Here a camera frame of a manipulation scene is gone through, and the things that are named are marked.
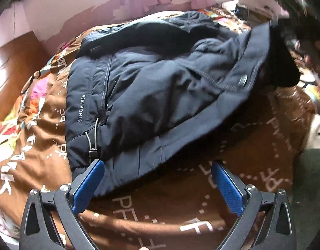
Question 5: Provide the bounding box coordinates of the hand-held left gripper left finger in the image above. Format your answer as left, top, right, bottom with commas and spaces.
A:
19, 159, 106, 250

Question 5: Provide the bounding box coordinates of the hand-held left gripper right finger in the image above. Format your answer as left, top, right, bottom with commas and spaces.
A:
211, 160, 297, 250

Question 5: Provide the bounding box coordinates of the dark blue padded jacket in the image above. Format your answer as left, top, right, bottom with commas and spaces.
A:
65, 10, 301, 197

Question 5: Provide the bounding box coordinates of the brown printed blanket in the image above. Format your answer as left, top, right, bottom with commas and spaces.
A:
0, 5, 320, 250

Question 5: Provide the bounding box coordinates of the white bag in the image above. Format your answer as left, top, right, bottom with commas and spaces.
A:
222, 1, 240, 10

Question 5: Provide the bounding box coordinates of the person's green clothing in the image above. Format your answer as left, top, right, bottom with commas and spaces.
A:
295, 148, 320, 250

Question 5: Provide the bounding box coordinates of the wooden headboard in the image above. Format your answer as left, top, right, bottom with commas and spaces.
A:
0, 31, 50, 120

